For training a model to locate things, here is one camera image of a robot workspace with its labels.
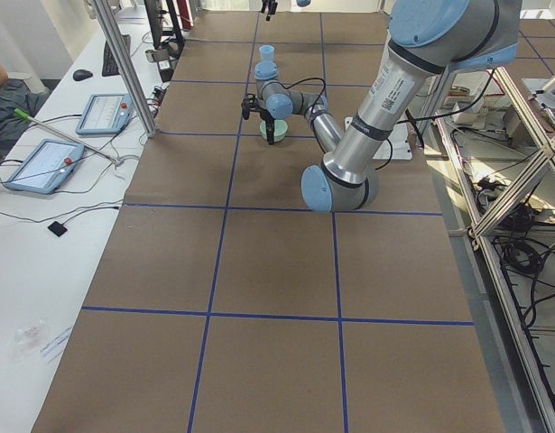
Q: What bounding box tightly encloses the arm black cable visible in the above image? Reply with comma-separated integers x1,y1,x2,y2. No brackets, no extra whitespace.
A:
281,77,328,109

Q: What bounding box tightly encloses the light green bowl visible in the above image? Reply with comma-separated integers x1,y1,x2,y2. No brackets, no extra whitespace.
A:
259,120,288,143

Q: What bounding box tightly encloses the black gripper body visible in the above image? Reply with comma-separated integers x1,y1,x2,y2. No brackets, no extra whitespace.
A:
260,0,278,14
241,93,273,122

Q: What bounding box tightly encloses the black keyboard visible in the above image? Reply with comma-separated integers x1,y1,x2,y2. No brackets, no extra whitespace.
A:
101,34,131,77

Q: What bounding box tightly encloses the lower teach pendant tablet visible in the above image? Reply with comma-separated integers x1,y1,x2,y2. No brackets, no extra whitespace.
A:
4,139,85,195

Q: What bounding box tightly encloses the metal rod green tip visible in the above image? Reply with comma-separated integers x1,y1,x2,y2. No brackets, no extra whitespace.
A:
14,108,123,166

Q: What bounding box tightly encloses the light blue plastic cup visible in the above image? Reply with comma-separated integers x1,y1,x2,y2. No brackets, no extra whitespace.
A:
258,44,275,62

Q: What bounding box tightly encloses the black computer mouse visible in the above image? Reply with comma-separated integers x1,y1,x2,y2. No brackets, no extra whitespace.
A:
72,69,93,82

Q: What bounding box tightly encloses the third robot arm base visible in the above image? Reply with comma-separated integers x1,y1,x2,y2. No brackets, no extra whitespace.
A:
532,73,555,108

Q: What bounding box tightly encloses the small black square pad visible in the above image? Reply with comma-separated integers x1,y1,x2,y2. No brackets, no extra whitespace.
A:
47,221,68,237

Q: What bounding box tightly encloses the teach pendant tablet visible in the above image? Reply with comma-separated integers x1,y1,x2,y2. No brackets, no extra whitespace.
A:
4,139,85,195
75,93,133,136

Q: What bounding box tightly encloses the aluminium frame post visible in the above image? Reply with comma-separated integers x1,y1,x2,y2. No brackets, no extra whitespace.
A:
92,0,156,138

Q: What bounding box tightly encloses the upper teach pendant tablet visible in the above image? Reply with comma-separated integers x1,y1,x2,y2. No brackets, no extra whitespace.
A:
75,93,133,136

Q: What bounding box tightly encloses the clear plastic bag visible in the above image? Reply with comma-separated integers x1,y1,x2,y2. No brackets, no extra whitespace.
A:
11,318,50,361

